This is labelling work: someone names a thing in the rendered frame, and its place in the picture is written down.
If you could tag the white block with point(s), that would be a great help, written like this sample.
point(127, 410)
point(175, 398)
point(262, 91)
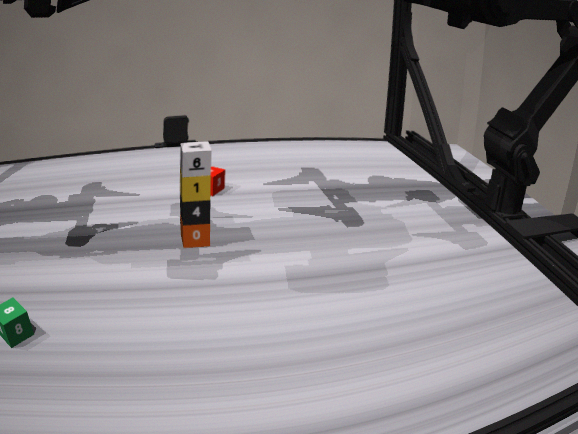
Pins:
point(195, 159)

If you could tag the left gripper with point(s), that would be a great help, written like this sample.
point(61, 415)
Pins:
point(423, 2)

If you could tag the green block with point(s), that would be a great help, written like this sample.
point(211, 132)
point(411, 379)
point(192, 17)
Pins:
point(15, 325)

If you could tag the orange block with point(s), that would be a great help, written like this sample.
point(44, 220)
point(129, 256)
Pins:
point(195, 235)

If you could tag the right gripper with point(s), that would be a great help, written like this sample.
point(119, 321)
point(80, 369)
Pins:
point(40, 8)

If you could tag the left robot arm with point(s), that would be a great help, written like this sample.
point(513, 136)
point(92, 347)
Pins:
point(511, 141)

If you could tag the yellow block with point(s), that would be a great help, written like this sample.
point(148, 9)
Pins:
point(195, 188)

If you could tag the red block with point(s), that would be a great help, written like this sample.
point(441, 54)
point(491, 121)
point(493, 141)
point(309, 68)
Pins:
point(217, 180)

